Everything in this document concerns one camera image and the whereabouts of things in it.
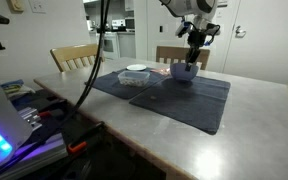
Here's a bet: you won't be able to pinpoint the dark blue cloth mat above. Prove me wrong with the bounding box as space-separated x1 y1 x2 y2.
84 67 168 100
129 73 232 136

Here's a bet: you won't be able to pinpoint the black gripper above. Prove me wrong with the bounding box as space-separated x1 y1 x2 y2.
184 29 208 72

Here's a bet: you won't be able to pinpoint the white wall sign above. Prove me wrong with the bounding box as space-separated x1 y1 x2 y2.
215 0 229 8

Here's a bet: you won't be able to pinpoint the blue bowl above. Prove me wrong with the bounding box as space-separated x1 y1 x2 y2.
169 62 200 83

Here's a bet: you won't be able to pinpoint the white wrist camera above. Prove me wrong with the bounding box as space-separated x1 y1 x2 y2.
174 20 194 38

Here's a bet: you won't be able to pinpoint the white kitchen stove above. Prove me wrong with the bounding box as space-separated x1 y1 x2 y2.
98 29 120 60

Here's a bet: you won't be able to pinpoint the heap of speckled nuts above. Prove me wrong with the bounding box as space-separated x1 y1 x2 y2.
121 76 147 86

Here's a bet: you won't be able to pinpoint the blue yellow cloth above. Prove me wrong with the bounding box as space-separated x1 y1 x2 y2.
0 79 35 99

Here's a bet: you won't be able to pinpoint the orange clear snack packet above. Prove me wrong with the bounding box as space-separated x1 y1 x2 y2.
150 67 172 76

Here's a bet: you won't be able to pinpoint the beige wall dial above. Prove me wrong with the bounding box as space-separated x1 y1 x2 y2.
6 0 26 12

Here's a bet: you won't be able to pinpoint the light wooden chair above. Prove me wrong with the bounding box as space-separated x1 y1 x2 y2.
49 43 106 73

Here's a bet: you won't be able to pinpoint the dark brown wooden chair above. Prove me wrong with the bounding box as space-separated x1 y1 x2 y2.
155 45 212 71

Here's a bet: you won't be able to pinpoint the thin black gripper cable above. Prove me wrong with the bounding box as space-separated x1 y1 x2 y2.
202 22 222 47

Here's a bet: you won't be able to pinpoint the clear plastic container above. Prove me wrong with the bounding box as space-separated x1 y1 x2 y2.
117 69 151 88

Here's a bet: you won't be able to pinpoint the red black bar clamp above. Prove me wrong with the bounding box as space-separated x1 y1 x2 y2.
37 99 68 118

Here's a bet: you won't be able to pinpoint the silver metal block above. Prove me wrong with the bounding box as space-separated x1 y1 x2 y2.
17 106 42 132

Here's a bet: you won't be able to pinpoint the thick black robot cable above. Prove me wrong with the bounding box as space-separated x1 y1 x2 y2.
57 0 112 131

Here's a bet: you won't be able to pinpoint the aluminium extrusion rail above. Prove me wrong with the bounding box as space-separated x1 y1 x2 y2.
0 133 68 180

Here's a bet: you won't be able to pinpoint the silver door lever handle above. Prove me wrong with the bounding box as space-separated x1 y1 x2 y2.
235 25 247 38

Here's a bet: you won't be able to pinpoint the orange black bar clamp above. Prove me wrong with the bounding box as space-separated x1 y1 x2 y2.
67 121 107 155

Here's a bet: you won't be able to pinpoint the white robot base blue lights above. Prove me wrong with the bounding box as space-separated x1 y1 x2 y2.
0 54 34 176

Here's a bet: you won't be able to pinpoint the white room door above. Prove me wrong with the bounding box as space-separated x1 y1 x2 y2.
222 0 288 84

